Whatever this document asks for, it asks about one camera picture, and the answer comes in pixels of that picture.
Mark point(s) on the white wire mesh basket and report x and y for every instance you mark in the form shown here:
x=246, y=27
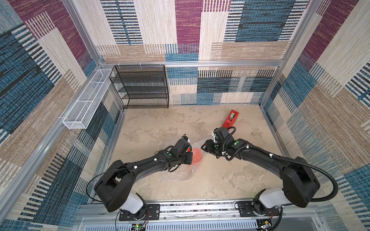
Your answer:
x=83, y=110

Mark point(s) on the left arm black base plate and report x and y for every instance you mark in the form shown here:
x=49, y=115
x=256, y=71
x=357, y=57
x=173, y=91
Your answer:
x=148, y=211

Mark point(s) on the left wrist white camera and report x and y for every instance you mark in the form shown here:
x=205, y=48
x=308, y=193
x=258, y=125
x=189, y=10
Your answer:
x=183, y=145

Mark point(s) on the orange plastic bowl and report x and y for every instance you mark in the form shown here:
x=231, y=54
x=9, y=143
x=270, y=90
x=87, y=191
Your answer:
x=197, y=156

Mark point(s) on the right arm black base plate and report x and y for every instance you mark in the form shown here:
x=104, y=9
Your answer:
x=248, y=208

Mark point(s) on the black wire mesh shelf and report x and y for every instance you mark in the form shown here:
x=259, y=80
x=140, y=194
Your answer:
x=141, y=86

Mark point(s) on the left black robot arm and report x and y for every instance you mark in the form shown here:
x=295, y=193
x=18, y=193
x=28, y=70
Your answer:
x=115, y=185

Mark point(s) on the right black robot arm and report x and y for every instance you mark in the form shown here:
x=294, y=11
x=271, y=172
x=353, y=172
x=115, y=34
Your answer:
x=299, y=183

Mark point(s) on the clear bubble wrap sheet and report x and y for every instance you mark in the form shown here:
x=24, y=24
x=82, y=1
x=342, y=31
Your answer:
x=183, y=172

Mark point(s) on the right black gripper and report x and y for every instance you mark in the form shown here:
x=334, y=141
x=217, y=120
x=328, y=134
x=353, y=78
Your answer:
x=209, y=147

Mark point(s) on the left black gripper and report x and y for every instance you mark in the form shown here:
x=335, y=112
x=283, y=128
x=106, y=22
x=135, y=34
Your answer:
x=190, y=157

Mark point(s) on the aluminium mounting rail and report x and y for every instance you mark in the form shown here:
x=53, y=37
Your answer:
x=202, y=215

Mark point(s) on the red tape dispenser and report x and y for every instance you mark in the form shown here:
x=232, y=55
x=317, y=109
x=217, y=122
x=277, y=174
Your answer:
x=231, y=119

